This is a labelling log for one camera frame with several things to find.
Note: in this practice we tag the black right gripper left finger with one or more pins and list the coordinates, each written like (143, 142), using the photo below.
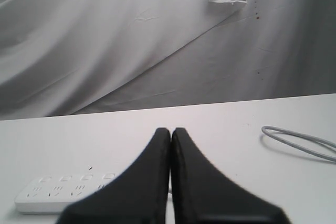
(138, 195)

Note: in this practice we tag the white backdrop cloth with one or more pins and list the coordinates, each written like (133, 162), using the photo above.
(62, 57)

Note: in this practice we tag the white five-outlet power strip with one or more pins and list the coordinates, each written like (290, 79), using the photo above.
(51, 194)

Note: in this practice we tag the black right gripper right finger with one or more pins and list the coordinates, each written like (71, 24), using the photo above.
(202, 194)

